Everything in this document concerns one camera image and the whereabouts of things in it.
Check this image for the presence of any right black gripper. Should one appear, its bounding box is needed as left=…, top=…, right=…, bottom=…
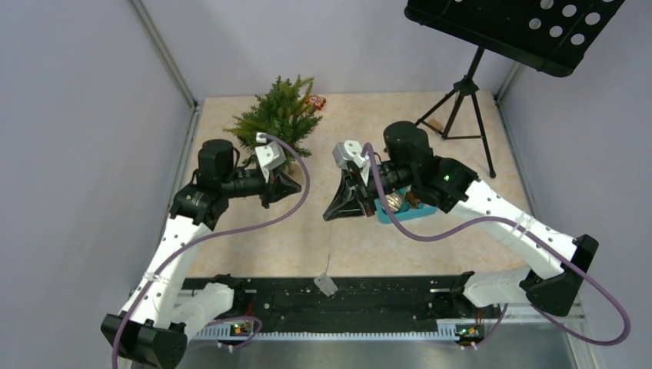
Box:
left=324, top=162, right=416, bottom=222

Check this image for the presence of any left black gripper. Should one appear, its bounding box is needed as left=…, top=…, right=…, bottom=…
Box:
left=222, top=166, right=301, bottom=208

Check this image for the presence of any teal plastic tray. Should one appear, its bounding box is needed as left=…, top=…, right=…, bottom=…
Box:
left=374, top=187, right=437, bottom=224

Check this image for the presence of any small green christmas tree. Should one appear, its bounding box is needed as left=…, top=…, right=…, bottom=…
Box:
left=224, top=76, right=322, bottom=165

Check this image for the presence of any clear light string battery box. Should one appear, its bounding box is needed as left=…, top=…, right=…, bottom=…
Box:
left=314, top=273, right=338, bottom=297

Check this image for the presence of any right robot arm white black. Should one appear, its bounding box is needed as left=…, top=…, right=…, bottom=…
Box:
left=323, top=121, right=598, bottom=317

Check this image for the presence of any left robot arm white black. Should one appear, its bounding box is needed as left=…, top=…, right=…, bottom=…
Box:
left=101, top=132, right=311, bottom=368

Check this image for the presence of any silver striped ball ornament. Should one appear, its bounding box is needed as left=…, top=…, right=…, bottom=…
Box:
left=385, top=192, right=408, bottom=213

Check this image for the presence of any pine cone ornament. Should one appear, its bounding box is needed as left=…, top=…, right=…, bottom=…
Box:
left=404, top=190, right=423, bottom=209

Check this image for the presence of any red gift box ornament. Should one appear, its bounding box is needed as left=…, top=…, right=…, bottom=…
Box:
left=306, top=94, right=327, bottom=111

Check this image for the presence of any small wooden block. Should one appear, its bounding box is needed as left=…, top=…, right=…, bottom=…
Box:
left=427, top=118, right=444, bottom=131

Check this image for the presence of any black music stand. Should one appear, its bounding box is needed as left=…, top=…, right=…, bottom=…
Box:
left=404, top=0, right=627, bottom=180

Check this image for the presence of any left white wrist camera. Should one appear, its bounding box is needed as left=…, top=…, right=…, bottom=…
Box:
left=254, top=132, right=286, bottom=183

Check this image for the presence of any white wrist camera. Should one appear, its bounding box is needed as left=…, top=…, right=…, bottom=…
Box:
left=254, top=132, right=286, bottom=183
left=332, top=140, right=371, bottom=184

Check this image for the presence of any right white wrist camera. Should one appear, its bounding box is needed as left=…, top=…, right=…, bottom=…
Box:
left=332, top=140, right=371, bottom=184

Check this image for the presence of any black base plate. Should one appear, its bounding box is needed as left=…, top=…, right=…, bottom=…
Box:
left=182, top=274, right=502, bottom=334

